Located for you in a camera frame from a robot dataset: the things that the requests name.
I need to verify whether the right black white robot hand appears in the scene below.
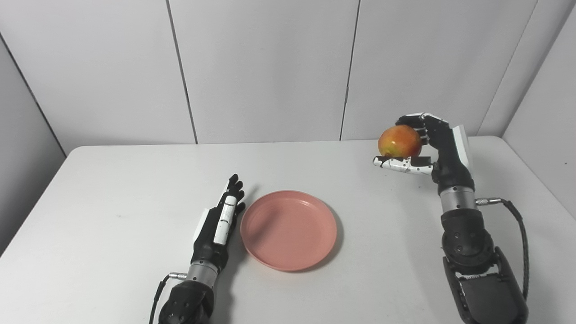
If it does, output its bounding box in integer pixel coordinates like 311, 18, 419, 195
373, 112, 476, 194

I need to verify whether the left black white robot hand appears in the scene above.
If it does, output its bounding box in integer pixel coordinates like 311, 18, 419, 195
191, 174, 246, 273

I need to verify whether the red yellow pomegranate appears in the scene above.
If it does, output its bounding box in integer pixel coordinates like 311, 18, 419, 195
378, 125, 423, 158

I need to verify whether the pink round plate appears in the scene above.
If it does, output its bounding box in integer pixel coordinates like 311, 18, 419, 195
240, 190, 338, 272

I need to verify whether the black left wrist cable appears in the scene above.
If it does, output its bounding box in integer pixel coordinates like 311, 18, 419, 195
148, 272, 187, 324

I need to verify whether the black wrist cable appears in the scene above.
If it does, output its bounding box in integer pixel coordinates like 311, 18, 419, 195
476, 197, 531, 300
148, 272, 187, 324

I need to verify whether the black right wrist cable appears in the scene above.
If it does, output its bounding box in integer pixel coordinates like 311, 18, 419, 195
476, 197, 531, 300

